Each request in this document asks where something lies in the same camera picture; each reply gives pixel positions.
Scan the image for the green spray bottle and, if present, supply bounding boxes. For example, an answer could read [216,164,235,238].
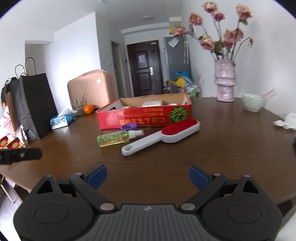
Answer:
[97,130,144,148]

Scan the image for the white red lint brush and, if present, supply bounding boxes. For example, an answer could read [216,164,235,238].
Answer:
[121,119,201,156]

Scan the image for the translucent plastic container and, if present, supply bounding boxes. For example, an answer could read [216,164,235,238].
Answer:
[142,100,164,108]

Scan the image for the snack packages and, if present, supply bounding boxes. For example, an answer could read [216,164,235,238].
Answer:
[0,125,28,149]

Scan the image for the black paper bag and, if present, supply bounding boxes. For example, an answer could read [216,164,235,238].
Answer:
[8,65,58,142]

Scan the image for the tissue pack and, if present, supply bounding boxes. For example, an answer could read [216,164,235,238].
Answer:
[50,108,77,130]

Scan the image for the clear glass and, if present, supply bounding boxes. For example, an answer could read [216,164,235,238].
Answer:
[70,96,86,116]

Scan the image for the orange fruit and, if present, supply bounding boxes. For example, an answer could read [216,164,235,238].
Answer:
[83,105,94,115]

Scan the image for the crumpled white tissue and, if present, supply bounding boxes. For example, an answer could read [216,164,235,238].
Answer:
[273,113,296,131]

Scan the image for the white green bowl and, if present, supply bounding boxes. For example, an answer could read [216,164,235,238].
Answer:
[242,93,264,113]

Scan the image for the purple plastic lid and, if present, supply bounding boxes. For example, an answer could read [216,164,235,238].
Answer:
[120,123,138,131]

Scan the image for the pink suitcase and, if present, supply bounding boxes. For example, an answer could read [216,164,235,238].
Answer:
[67,70,118,109]

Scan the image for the red cardboard box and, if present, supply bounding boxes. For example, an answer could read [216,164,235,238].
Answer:
[95,93,192,130]

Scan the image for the yellow blue floor clutter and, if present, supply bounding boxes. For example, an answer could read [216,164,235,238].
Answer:
[163,71,201,97]

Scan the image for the dark brown door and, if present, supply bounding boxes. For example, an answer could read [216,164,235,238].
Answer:
[127,40,163,97]

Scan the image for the grey refrigerator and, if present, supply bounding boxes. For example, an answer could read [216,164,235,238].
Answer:
[164,34,191,93]

